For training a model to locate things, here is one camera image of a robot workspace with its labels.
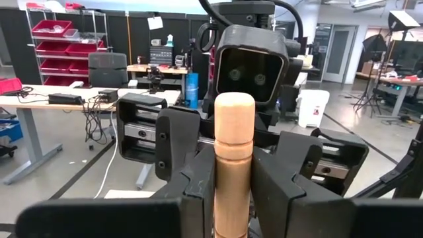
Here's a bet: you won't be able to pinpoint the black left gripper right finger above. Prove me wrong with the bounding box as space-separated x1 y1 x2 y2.
250 147 423 238

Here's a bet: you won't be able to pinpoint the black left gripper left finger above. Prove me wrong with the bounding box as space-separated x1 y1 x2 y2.
15 145 217 238

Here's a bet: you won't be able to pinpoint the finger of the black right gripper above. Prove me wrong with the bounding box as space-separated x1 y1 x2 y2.
154 107 202 182
275 131 324 181

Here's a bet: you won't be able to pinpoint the wooden desk grey legs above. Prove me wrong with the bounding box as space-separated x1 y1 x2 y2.
0 84 182 191

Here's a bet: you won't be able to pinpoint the white trash bin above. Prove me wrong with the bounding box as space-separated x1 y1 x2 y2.
296 89 330 129

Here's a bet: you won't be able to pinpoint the small black box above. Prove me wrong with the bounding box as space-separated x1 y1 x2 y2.
97 89 119 104

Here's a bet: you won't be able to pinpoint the blue cylinder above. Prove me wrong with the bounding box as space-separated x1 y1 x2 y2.
184 72 200 110

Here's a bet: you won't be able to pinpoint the wooden workbench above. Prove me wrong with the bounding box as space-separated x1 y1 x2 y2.
127 63 189 75

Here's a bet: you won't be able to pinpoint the grey office chair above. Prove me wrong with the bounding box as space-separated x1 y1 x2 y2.
87 52 129 89

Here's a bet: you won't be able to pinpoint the black drawer organizer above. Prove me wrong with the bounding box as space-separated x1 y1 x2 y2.
149 45 174 67

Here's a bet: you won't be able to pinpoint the long black power box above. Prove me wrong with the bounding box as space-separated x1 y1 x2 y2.
48 93 84 106

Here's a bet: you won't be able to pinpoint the grey door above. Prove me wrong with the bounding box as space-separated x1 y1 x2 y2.
322 25 358 83

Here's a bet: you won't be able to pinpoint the metal shelf with red bins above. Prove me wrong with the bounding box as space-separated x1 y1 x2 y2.
25 8 109 87

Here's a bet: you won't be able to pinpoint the white paper note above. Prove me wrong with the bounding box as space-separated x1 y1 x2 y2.
147 16 164 31

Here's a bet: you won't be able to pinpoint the wooden table with equipment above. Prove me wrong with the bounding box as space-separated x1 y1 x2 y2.
379 74 423 117

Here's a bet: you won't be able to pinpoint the studio softbox light on tripod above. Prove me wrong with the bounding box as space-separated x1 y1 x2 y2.
352 34 388 118

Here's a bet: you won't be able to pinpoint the blue bin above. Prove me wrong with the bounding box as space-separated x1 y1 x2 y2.
0 118 24 158

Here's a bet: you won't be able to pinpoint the red tray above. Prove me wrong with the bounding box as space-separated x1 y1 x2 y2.
0 77 23 96

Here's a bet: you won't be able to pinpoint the white floor cable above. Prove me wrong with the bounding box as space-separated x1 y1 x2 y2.
93 110 120 200

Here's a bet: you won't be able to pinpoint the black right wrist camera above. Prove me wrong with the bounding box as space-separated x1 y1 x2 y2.
215 24 286 104

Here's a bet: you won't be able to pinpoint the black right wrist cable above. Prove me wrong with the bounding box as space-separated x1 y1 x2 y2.
197 0 305 54

